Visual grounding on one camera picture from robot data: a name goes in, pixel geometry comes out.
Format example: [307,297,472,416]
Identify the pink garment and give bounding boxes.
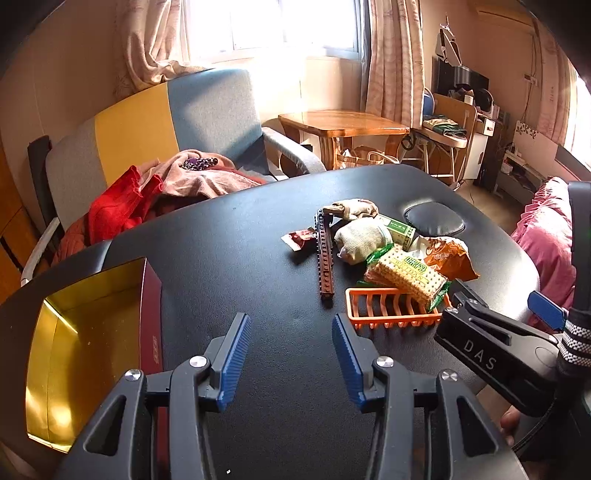
[139,149,269,201]

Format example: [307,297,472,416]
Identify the rust quilted jacket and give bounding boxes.
[51,215,112,266]

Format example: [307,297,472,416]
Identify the wooden side table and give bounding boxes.
[278,110,411,171]

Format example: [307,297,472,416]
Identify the orange chip bag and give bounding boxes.
[409,235,481,283]

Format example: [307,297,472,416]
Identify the window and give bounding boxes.
[182,0,370,63]

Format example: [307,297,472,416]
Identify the brown sock bundle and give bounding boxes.
[322,198,379,222]

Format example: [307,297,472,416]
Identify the green cloth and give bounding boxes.
[422,117,467,137]

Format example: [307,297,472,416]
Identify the pink floral curtain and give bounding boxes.
[538,32,583,144]

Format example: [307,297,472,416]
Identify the wooden folding chair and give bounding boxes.
[402,92,478,185]

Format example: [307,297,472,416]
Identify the green cracker packet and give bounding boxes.
[364,244,453,311]

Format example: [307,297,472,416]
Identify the person's right hand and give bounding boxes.
[500,407,523,446]

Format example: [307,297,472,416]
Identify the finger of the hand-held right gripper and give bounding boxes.
[443,279,560,346]
[527,291,570,330]

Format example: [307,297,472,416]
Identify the white sock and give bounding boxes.
[333,217,393,265]

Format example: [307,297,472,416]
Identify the black monitor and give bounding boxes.
[436,55,490,100]

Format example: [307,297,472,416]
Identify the grey yellow blue armchair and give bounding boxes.
[21,68,328,287]

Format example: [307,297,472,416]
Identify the gold and red box container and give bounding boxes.
[25,257,164,455]

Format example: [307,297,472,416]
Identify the small green and white box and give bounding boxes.
[374,213,417,247]

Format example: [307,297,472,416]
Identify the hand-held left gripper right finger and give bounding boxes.
[332,314,527,480]

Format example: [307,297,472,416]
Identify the beige patterned curtain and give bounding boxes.
[367,0,426,130]
[113,0,208,100]

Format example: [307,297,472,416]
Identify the black chair back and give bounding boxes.
[28,135,61,222]

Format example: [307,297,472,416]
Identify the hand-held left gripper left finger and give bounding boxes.
[55,313,252,480]

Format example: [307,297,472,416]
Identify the pink blanket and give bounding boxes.
[510,176,578,330]

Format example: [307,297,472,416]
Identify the white cabinet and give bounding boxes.
[462,115,497,181]

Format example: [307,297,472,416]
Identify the brown building block strip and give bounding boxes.
[315,209,340,301]

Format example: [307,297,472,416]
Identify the red snack packet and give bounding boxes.
[281,228,319,252]

